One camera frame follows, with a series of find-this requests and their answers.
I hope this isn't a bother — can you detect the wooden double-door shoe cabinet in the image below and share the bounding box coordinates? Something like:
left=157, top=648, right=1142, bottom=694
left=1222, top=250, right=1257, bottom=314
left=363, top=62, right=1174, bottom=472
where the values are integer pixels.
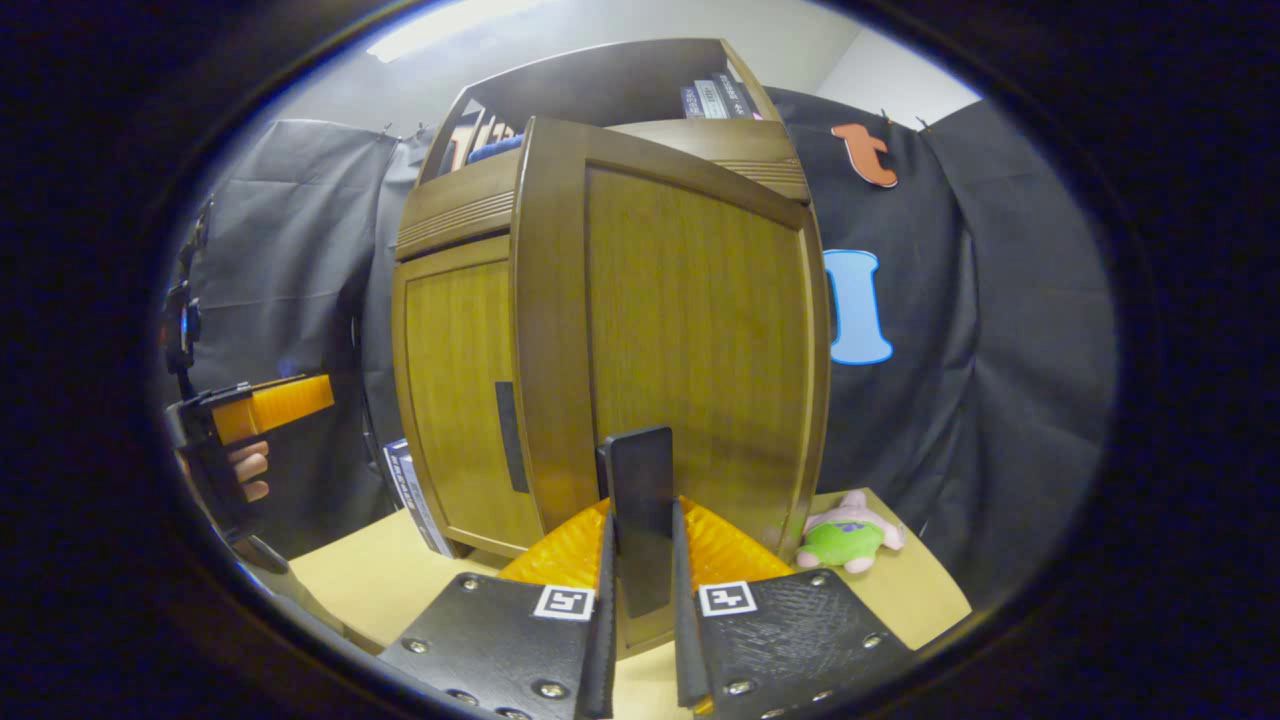
left=390, top=38, right=833, bottom=661

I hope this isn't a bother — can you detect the white blue box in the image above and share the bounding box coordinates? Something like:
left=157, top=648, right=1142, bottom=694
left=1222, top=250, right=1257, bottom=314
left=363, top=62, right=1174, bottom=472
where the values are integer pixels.
left=383, top=438, right=456, bottom=556

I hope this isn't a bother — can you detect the wooden cabinet door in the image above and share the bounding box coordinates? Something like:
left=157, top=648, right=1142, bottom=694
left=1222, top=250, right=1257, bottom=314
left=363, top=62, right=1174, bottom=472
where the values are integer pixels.
left=512, top=115, right=833, bottom=661
left=393, top=235, right=546, bottom=559

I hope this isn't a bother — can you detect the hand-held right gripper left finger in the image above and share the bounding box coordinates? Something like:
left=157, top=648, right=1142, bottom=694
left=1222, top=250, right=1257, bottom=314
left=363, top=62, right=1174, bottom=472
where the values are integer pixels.
left=378, top=500, right=619, bottom=720

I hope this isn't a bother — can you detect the blue folded towel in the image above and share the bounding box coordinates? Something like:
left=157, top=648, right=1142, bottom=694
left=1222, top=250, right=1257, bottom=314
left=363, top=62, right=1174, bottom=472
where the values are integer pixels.
left=465, top=133, right=526, bottom=164

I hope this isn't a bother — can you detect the black backdrop cloth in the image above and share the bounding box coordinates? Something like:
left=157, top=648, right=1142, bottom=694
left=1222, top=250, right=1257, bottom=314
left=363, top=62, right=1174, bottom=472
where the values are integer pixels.
left=160, top=85, right=1116, bottom=611

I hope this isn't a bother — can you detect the pink green plush toy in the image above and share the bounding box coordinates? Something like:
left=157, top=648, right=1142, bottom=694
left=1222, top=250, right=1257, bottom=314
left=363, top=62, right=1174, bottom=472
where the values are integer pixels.
left=795, top=488, right=906, bottom=574

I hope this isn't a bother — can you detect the ceiling light panel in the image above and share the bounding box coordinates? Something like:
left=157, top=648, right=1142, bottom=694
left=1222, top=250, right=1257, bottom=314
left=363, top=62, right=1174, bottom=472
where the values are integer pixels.
left=365, top=0, right=546, bottom=63

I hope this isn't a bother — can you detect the black book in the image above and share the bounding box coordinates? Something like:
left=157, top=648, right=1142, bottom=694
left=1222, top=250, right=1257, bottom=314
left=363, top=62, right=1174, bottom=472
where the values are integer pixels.
left=716, top=72, right=763, bottom=121

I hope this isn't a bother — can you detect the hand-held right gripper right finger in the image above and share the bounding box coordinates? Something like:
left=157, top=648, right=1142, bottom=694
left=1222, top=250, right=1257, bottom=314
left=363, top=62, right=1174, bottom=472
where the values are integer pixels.
left=672, top=497, right=916, bottom=720

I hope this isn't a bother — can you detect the wooden drawer with black knob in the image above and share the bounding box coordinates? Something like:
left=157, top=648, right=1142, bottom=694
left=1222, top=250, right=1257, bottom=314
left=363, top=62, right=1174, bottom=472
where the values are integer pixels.
left=395, top=118, right=813, bottom=263

